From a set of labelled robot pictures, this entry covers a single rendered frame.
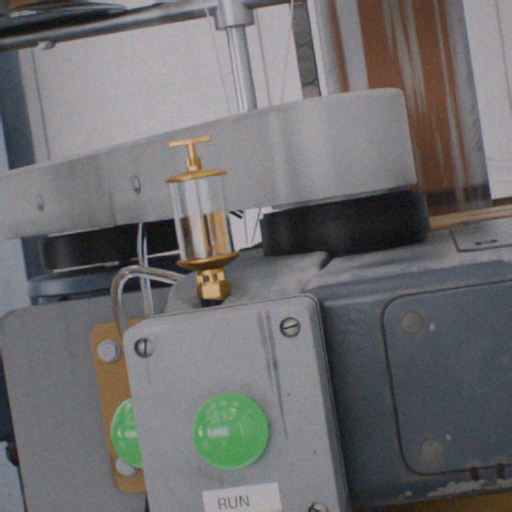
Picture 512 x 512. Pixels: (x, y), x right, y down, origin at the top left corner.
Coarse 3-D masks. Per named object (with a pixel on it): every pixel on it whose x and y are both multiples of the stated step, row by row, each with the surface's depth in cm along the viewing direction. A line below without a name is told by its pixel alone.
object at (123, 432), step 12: (120, 408) 54; (132, 408) 54; (120, 420) 54; (132, 420) 54; (120, 432) 54; (132, 432) 54; (120, 444) 54; (132, 444) 54; (120, 456) 54; (132, 456) 54
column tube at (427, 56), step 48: (336, 0) 104; (384, 0) 104; (432, 0) 103; (336, 48) 105; (384, 48) 104; (432, 48) 104; (432, 96) 104; (432, 144) 104; (480, 144) 104; (432, 192) 104; (480, 192) 104
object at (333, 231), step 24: (408, 192) 70; (264, 216) 71; (288, 216) 68; (312, 216) 68; (336, 216) 67; (360, 216) 67; (384, 216) 68; (408, 216) 68; (264, 240) 71; (288, 240) 68; (312, 240) 68; (336, 240) 67; (360, 240) 67; (384, 240) 68; (408, 240) 69
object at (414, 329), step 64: (256, 256) 72; (320, 256) 64; (384, 256) 63; (448, 256) 57; (384, 320) 56; (448, 320) 56; (384, 384) 57; (448, 384) 56; (384, 448) 57; (448, 448) 56
